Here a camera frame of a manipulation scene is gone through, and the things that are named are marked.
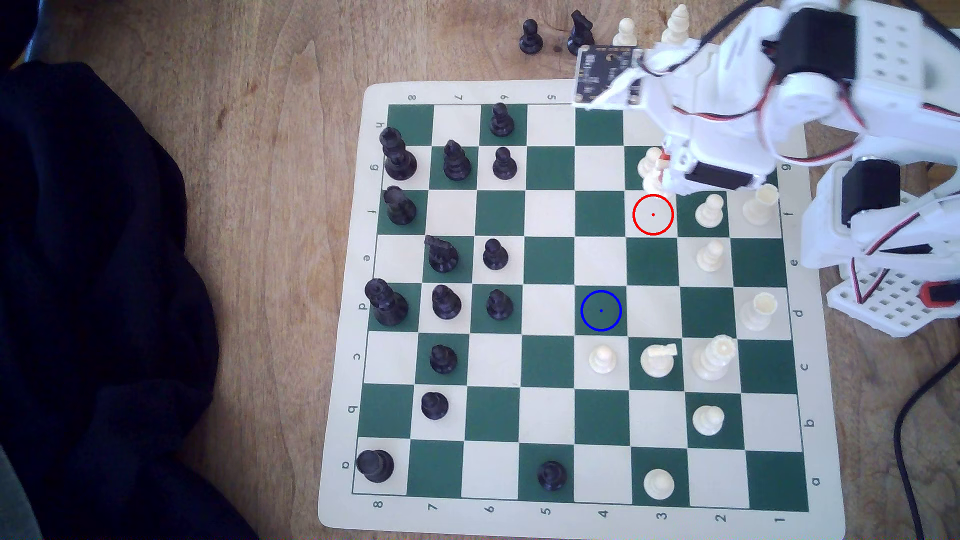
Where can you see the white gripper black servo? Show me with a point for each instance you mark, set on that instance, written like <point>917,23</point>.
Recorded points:
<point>716,176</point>

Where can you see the white chess knight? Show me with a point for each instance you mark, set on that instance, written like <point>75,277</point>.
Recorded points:
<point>658,362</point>
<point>651,182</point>

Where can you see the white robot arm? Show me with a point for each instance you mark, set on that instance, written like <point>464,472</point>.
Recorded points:
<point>885,45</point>

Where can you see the white chess pawn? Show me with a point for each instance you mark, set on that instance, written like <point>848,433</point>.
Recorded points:
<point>711,258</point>
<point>709,214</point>
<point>602,361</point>
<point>658,485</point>
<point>625,31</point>
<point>648,161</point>
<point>708,421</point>

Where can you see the white chess rook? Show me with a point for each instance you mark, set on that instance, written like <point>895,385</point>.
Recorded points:
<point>756,313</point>
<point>760,208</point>

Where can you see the green cream chess board mat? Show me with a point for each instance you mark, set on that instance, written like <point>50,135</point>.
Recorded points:
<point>551,217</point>

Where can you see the white chess bishop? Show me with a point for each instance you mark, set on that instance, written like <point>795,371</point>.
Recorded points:
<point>679,22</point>

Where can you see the black chess pawn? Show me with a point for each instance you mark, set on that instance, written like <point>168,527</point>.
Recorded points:
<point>505,165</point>
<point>552,476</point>
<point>499,306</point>
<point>495,256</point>
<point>530,39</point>
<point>443,361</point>
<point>434,406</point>
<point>502,121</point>

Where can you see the black chess knight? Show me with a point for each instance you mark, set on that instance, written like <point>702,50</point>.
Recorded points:
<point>442,256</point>
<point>580,30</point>

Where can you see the black chess bishop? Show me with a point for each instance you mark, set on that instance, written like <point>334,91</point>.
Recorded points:
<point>456,163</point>

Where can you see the black chess queen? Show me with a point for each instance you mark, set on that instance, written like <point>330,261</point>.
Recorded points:
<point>397,159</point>

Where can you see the black chess king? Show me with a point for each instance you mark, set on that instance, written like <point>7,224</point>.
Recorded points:
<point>387,306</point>

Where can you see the black chess rook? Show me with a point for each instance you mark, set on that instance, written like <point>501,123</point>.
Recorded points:
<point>375,466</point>

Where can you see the black pawn d7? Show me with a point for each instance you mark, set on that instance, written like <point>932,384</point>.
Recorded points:
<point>446,304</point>

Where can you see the black bishop f8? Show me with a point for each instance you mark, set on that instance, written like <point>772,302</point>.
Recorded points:
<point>400,208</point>

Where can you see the red black clamp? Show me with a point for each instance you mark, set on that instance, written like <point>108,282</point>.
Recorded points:
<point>937,294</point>

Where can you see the black cloth jacket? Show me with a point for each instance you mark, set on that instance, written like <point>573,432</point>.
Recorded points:
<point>90,262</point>

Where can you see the dark chair part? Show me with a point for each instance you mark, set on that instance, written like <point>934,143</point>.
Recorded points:
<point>19,22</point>

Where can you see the gray fabric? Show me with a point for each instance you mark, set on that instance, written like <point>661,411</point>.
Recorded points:
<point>15,510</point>

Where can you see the black camera circuit board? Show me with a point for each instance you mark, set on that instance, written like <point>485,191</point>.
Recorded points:
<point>604,71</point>

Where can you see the white perforated base plate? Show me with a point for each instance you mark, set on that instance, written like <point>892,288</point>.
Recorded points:
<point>892,304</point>

